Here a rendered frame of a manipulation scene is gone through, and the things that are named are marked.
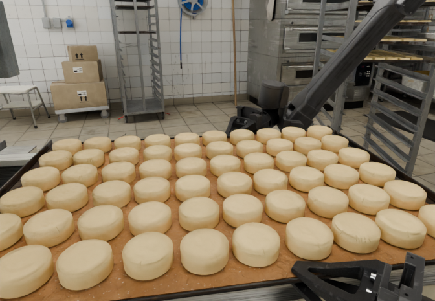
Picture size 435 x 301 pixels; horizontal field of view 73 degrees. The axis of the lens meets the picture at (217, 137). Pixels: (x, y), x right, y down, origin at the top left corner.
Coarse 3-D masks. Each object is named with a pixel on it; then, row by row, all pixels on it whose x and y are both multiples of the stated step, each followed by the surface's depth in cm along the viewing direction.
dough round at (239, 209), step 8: (232, 200) 37; (240, 200) 37; (248, 200) 37; (256, 200) 37; (224, 208) 36; (232, 208) 36; (240, 208) 36; (248, 208) 36; (256, 208) 36; (224, 216) 36; (232, 216) 35; (240, 216) 34; (248, 216) 34; (256, 216) 35; (232, 224) 35; (240, 224) 35
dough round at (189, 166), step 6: (180, 162) 47; (186, 162) 47; (192, 162) 47; (198, 162) 47; (204, 162) 47; (180, 168) 46; (186, 168) 45; (192, 168) 45; (198, 168) 46; (204, 168) 46; (180, 174) 46; (186, 174) 45; (192, 174) 45; (198, 174) 46; (204, 174) 47
